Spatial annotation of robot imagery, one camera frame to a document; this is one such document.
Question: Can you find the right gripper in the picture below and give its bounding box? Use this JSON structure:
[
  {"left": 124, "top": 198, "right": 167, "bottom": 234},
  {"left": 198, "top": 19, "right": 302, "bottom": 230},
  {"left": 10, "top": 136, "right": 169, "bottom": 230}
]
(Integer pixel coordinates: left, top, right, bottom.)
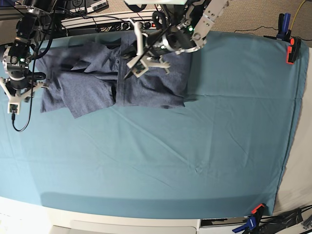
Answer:
[{"left": 6, "top": 78, "right": 30, "bottom": 97}]

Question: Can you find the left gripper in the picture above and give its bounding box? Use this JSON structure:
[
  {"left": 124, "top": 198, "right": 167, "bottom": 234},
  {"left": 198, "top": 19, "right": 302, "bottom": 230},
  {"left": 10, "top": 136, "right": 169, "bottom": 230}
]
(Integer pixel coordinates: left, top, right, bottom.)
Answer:
[{"left": 144, "top": 31, "right": 171, "bottom": 58}]

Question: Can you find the grey-blue T-shirt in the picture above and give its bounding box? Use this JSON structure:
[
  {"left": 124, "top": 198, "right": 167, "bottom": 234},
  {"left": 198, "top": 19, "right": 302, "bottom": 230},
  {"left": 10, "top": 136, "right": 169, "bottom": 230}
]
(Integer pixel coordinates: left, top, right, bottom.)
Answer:
[{"left": 36, "top": 33, "right": 192, "bottom": 118}]

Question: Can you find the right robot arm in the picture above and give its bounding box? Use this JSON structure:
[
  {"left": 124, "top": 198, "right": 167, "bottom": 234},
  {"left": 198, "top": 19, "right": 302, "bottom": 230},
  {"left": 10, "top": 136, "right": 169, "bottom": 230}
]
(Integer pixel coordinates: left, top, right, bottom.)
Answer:
[{"left": 0, "top": 0, "right": 57, "bottom": 97}]

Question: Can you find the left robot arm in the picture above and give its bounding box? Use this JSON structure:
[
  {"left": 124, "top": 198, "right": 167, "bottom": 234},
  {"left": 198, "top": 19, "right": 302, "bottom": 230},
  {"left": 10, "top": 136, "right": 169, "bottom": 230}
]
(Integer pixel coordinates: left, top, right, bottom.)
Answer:
[{"left": 143, "top": 0, "right": 229, "bottom": 57}]

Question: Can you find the white power strip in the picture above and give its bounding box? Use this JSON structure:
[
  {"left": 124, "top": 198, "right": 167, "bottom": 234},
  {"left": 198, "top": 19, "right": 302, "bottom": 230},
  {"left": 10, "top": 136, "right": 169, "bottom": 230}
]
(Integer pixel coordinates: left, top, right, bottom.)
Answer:
[{"left": 61, "top": 11, "right": 157, "bottom": 35}]

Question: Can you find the teal table cloth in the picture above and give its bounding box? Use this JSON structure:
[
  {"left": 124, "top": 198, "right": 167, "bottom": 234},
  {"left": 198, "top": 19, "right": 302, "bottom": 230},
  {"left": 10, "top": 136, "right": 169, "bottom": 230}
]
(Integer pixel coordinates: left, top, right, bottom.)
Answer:
[{"left": 0, "top": 31, "right": 309, "bottom": 219}]

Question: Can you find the blue clamp top right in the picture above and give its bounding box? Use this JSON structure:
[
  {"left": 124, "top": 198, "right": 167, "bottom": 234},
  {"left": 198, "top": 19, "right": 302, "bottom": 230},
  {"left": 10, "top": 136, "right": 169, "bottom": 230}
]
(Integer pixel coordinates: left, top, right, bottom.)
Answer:
[{"left": 276, "top": 13, "right": 291, "bottom": 42}]

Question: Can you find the orange black clamp top right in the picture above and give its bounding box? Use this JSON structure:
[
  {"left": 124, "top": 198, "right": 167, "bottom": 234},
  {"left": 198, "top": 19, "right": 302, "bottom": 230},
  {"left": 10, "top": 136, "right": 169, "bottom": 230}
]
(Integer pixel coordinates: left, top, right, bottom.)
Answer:
[{"left": 286, "top": 38, "right": 302, "bottom": 65}]

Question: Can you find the orange blue clamp bottom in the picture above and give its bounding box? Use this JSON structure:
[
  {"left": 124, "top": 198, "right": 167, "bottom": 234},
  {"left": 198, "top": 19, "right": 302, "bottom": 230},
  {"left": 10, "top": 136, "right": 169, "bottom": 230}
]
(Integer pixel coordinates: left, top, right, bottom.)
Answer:
[{"left": 232, "top": 203, "right": 266, "bottom": 234}]

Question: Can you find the black bag bottom right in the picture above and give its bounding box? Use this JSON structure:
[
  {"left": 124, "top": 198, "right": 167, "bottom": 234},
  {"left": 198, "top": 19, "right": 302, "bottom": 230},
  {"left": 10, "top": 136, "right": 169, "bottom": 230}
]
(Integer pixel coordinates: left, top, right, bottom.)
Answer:
[{"left": 255, "top": 205, "right": 312, "bottom": 234}]

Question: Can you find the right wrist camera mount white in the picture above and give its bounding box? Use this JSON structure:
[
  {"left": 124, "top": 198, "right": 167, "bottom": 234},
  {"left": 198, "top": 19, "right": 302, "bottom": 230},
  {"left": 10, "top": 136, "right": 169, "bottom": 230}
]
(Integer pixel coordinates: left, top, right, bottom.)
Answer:
[{"left": 0, "top": 77, "right": 49, "bottom": 115}]

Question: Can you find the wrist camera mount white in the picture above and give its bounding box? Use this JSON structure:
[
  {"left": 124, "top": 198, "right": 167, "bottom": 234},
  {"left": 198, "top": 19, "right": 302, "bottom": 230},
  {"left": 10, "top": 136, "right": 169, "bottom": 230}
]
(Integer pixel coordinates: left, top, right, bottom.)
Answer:
[
  {"left": 0, "top": 77, "right": 49, "bottom": 115},
  {"left": 124, "top": 18, "right": 170, "bottom": 79}
]

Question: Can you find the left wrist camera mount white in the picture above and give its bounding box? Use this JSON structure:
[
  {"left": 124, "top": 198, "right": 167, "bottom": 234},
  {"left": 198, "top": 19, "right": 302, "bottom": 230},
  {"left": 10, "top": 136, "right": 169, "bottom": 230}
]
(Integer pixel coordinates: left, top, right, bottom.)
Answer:
[{"left": 124, "top": 18, "right": 170, "bottom": 79}]

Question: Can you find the yellow cable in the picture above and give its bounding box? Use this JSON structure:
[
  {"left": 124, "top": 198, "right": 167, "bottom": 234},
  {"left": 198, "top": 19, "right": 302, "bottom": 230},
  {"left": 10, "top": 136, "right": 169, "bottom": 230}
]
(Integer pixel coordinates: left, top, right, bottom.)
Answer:
[{"left": 291, "top": 0, "right": 306, "bottom": 31}]

